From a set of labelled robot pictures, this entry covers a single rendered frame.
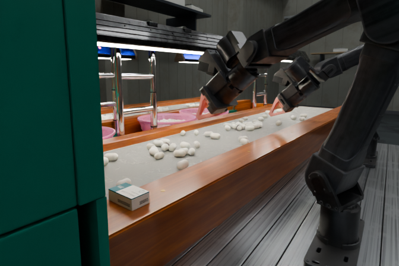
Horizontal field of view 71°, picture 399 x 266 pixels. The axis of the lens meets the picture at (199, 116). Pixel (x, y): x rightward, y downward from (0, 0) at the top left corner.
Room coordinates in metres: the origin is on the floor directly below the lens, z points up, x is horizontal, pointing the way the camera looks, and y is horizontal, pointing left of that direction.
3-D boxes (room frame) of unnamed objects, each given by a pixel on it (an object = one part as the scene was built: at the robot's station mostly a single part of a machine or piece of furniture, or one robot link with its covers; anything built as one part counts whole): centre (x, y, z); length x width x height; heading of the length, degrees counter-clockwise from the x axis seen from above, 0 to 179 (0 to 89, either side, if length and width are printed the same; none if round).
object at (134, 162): (1.18, -0.22, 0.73); 1.81 x 0.30 x 0.02; 142
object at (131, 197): (0.42, 0.11, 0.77); 0.06 x 0.04 x 0.02; 52
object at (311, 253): (0.45, -0.25, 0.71); 0.20 x 0.07 x 0.08; 145
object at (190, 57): (1.98, -0.06, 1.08); 0.62 x 0.08 x 0.07; 142
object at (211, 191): (1.05, -0.38, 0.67); 1.81 x 0.12 x 0.19; 142
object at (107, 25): (0.88, 0.10, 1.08); 0.62 x 0.08 x 0.07; 142
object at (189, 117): (1.26, 0.15, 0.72); 0.27 x 0.27 x 0.10
